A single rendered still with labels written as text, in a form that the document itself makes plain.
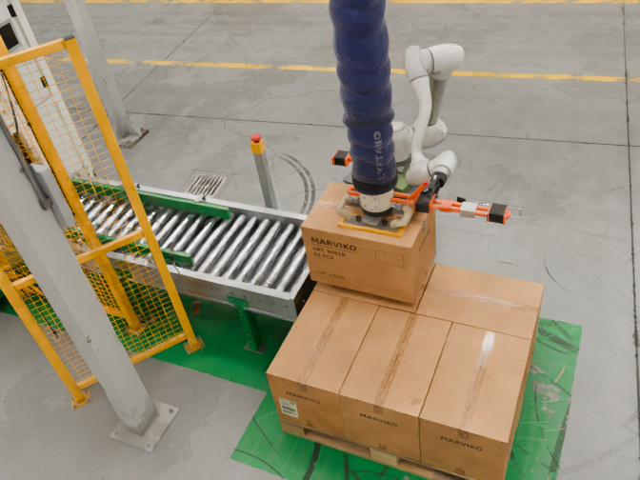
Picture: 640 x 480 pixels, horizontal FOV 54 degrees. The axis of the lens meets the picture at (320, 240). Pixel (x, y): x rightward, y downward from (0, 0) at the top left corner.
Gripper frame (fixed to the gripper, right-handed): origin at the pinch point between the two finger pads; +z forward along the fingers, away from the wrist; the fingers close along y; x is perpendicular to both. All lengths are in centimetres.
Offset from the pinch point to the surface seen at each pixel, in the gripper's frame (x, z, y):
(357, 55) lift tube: 25, 12, -80
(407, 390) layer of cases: -8, 66, 62
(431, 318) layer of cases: -7, 19, 61
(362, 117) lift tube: 25, 11, -51
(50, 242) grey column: 137, 102, -29
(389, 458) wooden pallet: -1, 78, 108
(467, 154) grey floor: 28, -208, 113
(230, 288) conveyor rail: 108, 34, 58
